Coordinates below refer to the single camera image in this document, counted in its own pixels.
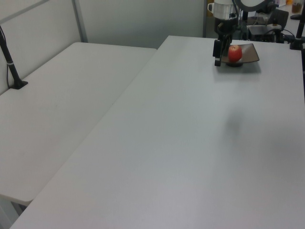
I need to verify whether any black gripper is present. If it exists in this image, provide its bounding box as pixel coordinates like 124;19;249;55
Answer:
212;18;239;67

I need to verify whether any red apple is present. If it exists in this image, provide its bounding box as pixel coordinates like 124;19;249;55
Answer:
228;44;244;63

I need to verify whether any brown square ceramic plate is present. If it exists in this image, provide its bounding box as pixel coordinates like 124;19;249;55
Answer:
220;43;260;68

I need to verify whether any grey table leg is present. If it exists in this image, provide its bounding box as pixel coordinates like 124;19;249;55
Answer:
0;199;15;229

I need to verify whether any slim grey partition post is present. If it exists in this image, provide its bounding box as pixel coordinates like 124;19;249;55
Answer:
202;0;208;38

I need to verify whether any black clamp camera stand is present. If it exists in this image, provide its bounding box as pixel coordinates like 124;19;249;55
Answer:
289;14;305;51

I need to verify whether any black camera stand with base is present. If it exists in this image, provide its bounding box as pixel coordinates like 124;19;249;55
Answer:
0;25;29;90

